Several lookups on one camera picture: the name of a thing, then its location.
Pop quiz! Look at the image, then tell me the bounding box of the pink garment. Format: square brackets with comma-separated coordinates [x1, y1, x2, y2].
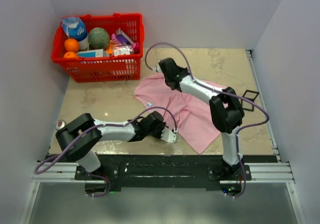
[134, 73, 220, 154]

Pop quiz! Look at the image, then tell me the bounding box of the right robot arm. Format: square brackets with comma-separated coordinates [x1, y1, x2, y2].
[156, 58, 245, 180]

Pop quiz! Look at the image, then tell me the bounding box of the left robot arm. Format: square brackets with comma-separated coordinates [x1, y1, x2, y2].
[55, 111, 177, 180]

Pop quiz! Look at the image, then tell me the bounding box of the pink white snack packet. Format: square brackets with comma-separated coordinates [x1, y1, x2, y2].
[110, 43, 141, 57]

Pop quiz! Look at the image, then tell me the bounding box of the white blue carton box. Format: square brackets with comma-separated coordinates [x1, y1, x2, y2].
[77, 49, 109, 58]

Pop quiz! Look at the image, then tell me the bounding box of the red plastic shopping basket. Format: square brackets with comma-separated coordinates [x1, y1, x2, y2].
[51, 13, 144, 83]

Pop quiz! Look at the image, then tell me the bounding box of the energy drink can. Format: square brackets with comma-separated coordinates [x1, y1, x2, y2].
[55, 119, 66, 131]

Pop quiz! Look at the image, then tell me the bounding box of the purple white box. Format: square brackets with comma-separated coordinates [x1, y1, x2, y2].
[111, 28, 134, 45]

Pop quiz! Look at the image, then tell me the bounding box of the small black stand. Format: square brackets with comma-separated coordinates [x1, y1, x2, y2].
[240, 89, 260, 112]

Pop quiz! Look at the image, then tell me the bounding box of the green melon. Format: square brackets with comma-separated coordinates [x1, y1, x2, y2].
[88, 27, 110, 49]

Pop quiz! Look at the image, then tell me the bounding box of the orange fruit lower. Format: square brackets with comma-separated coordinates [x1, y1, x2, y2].
[63, 52, 78, 59]

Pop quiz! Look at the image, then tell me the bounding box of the orange fruit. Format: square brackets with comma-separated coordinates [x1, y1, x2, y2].
[64, 39, 80, 53]
[63, 52, 78, 59]

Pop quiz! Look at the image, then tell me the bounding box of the orange fruit upper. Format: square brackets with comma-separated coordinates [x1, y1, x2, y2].
[64, 39, 80, 53]

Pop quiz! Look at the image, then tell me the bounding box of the blue white plastic bag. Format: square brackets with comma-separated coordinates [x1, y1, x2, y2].
[60, 17, 89, 50]

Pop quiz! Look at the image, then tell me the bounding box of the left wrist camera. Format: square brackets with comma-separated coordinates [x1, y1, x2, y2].
[161, 127, 178, 143]

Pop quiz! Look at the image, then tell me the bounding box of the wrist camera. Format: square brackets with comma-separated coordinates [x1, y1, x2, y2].
[152, 63, 162, 73]
[161, 127, 178, 143]

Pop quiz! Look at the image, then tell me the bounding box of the black metal base frame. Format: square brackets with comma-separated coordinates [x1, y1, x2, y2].
[49, 154, 278, 195]

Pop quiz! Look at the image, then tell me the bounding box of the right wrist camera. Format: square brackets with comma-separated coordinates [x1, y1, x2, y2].
[152, 63, 162, 73]

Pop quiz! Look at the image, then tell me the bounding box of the aluminium rail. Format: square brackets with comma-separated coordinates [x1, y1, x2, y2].
[32, 162, 295, 184]

